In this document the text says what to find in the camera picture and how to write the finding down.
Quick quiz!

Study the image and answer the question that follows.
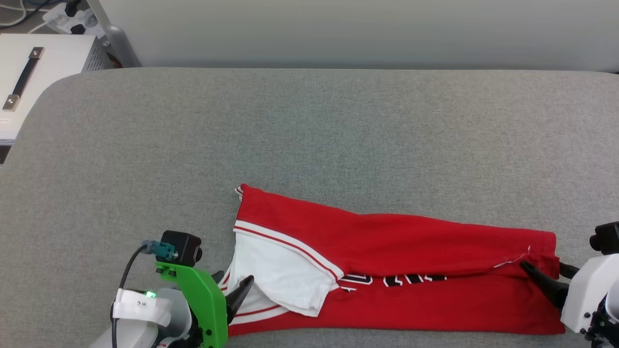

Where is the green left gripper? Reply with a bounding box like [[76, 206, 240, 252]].
[[155, 260, 255, 348]]

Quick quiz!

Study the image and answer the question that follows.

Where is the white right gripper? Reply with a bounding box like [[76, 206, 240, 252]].
[[519, 253, 619, 335]]

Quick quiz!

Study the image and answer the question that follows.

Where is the red and white jersey shirt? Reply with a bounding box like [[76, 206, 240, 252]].
[[220, 183, 566, 337]]

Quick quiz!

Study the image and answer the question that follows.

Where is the white label tape strip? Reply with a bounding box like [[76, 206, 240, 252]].
[[112, 289, 174, 327]]

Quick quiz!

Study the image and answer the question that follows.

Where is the white metal case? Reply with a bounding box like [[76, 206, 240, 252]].
[[0, 33, 116, 145]]

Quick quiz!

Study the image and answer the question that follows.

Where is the white power strip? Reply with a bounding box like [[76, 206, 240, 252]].
[[43, 0, 106, 38]]

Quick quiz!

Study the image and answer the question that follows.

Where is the black cable with teal plug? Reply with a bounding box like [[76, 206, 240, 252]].
[[111, 239, 177, 348]]

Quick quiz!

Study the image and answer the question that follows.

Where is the grey partition post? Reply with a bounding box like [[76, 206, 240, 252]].
[[86, 0, 142, 68]]

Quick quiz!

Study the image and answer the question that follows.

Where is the black case handle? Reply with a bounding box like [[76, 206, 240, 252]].
[[2, 46, 45, 112]]

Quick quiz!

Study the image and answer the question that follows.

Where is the white cable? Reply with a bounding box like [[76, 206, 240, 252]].
[[0, 0, 49, 30]]

